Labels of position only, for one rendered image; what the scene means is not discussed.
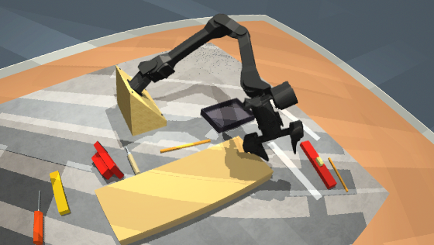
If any red spirit level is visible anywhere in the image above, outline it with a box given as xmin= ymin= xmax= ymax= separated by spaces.
xmin=300 ymin=140 xmax=337 ymax=189

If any yellow flat bar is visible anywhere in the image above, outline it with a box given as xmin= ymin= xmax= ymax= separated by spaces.
xmin=50 ymin=171 xmax=70 ymax=216

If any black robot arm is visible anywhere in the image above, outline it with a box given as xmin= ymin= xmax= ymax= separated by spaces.
xmin=127 ymin=13 xmax=298 ymax=123

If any off-white flat bar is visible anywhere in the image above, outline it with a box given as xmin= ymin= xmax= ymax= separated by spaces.
xmin=270 ymin=99 xmax=320 ymax=141
xmin=267 ymin=142 xmax=322 ymax=201

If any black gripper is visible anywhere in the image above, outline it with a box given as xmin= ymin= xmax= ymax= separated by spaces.
xmin=242 ymin=112 xmax=304 ymax=161

